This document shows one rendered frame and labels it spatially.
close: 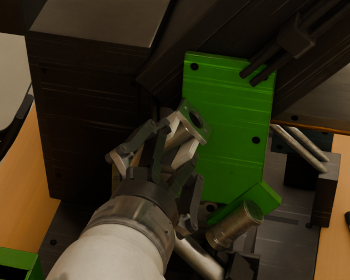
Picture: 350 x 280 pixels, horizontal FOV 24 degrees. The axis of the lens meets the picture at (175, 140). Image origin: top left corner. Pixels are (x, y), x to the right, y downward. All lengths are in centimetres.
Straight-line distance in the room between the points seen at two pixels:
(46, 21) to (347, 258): 57
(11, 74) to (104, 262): 238
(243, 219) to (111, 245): 36
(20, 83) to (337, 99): 197
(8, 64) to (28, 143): 165
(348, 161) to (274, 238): 22
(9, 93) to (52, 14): 184
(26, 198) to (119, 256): 68
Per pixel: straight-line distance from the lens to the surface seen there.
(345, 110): 116
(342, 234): 131
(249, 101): 102
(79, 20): 113
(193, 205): 92
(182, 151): 100
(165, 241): 79
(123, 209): 79
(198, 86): 102
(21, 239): 132
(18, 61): 311
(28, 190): 139
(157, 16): 113
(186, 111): 101
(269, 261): 126
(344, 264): 127
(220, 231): 108
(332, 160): 126
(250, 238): 120
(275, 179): 137
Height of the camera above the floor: 188
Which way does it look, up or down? 44 degrees down
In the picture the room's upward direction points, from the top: straight up
